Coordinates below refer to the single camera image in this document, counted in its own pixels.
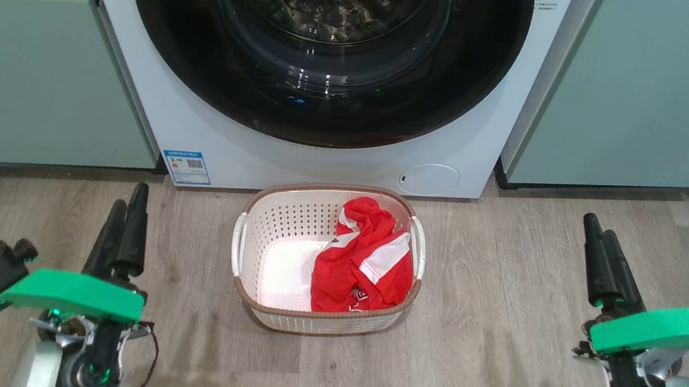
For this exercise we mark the cream basket with brown rim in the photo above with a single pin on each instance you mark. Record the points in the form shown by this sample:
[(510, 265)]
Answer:
[(282, 225)]

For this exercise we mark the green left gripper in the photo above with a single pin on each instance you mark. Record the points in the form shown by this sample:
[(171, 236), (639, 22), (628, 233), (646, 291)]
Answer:
[(74, 294)]

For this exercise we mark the washing machine glass door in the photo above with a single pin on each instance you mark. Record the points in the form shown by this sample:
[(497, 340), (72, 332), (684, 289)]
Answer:
[(452, 103)]

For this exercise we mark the round white filter cover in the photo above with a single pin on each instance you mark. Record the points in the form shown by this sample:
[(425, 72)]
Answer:
[(428, 179)]

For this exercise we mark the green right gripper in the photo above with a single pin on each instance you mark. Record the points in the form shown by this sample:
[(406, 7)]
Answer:
[(663, 330)]

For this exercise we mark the stainless steel washing machine drum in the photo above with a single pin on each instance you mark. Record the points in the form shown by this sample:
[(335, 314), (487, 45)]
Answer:
[(330, 5)]

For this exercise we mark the blue energy label sticker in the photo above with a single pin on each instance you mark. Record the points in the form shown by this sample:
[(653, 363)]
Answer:
[(186, 167)]

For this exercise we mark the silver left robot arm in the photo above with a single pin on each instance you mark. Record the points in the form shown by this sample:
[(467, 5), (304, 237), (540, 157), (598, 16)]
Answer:
[(39, 369)]

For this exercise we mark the red and white jersey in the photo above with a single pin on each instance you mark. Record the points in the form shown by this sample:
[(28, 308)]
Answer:
[(369, 270)]

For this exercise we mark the white front-load washing machine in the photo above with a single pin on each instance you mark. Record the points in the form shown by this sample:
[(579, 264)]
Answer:
[(335, 161)]

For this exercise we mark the pale green cabinet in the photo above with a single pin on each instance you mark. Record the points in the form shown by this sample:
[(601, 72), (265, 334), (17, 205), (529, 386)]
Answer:
[(646, 95), (36, 79)]

